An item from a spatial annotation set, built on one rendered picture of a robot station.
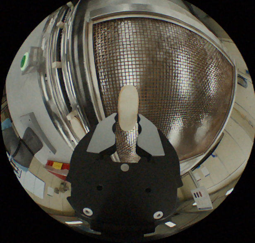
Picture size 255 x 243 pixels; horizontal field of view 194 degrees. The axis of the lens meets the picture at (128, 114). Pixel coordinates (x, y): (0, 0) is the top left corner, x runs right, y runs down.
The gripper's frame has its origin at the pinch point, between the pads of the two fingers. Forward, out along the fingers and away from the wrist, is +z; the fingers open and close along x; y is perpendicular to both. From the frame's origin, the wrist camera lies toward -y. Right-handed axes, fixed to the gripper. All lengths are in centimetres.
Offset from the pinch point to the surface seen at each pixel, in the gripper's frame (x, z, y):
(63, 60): -16.0, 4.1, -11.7
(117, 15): -2.6, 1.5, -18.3
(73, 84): -12.5, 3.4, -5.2
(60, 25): -18.9, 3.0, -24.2
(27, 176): -409, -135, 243
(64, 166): -44, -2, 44
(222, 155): 385, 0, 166
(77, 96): -12.1, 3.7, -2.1
